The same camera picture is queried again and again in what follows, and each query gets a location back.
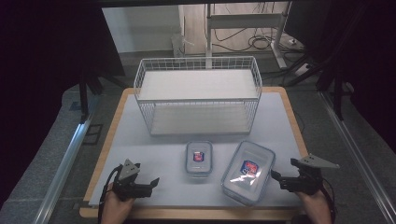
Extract wooden-edged white work board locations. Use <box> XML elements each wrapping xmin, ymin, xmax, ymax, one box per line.
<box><xmin>88</xmin><ymin>91</ymin><xmax>317</xmax><ymax>209</ymax></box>

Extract person's right hand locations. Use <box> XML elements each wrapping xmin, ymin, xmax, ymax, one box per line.
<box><xmin>295</xmin><ymin>188</ymin><xmax>332</xmax><ymax>224</ymax></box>

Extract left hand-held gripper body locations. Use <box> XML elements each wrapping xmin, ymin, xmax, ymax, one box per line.
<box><xmin>111</xmin><ymin>159</ymin><xmax>154</xmax><ymax>202</ymax></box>

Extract white two-tier wire rack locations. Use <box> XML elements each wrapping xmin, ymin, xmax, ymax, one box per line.
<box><xmin>134</xmin><ymin>55</ymin><xmax>263</xmax><ymax>137</ymax></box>

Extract aluminium rail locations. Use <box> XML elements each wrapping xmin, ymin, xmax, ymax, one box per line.
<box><xmin>319</xmin><ymin>91</ymin><xmax>396</xmax><ymax>224</ymax></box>
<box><xmin>33</xmin><ymin>120</ymin><xmax>92</xmax><ymax>224</ymax></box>

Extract white power strip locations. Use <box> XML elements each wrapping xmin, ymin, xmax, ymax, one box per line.
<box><xmin>293</xmin><ymin>63</ymin><xmax>311</xmax><ymax>77</ymax></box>

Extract large clear food container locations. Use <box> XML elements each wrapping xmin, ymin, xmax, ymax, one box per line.
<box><xmin>220</xmin><ymin>140</ymin><xmax>276</xmax><ymax>206</ymax></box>

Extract small clear food container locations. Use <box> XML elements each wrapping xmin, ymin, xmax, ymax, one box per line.
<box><xmin>185</xmin><ymin>140</ymin><xmax>214</xmax><ymax>178</ymax></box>

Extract black tripod stand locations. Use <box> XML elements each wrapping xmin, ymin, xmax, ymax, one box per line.
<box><xmin>317</xmin><ymin>66</ymin><xmax>347</xmax><ymax>121</ymax></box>
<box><xmin>78</xmin><ymin>70</ymin><xmax>105</xmax><ymax>123</ymax></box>

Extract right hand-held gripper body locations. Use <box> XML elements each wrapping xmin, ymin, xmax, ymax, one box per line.
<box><xmin>279</xmin><ymin>154</ymin><xmax>341</xmax><ymax>196</ymax></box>

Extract white metal desk frame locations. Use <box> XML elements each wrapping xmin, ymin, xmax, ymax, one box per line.
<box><xmin>205</xmin><ymin>1</ymin><xmax>292</xmax><ymax>70</ymax></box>

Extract left hand-held gripper black cable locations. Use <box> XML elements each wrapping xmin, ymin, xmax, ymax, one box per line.
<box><xmin>97</xmin><ymin>164</ymin><xmax>123</xmax><ymax>224</ymax></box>

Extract black curtain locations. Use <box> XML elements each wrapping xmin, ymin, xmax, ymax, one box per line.
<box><xmin>284</xmin><ymin>0</ymin><xmax>396</xmax><ymax>153</ymax></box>
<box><xmin>0</xmin><ymin>0</ymin><xmax>126</xmax><ymax>206</ymax></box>

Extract person's left hand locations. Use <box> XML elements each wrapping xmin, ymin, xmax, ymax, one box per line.
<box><xmin>101</xmin><ymin>185</ymin><xmax>135</xmax><ymax>224</ymax></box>

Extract black floor cables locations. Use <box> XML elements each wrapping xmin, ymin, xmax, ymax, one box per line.
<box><xmin>213</xmin><ymin>27</ymin><xmax>304</xmax><ymax>54</ymax></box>

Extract hand-held gripper black cable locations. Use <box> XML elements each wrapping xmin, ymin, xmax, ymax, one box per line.
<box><xmin>97</xmin><ymin>164</ymin><xmax>123</xmax><ymax>224</ymax></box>
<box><xmin>320</xmin><ymin>177</ymin><xmax>338</xmax><ymax>224</ymax></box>

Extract right hand-held gripper black cable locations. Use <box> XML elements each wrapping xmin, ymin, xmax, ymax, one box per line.
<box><xmin>320</xmin><ymin>177</ymin><xmax>338</xmax><ymax>224</ymax></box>

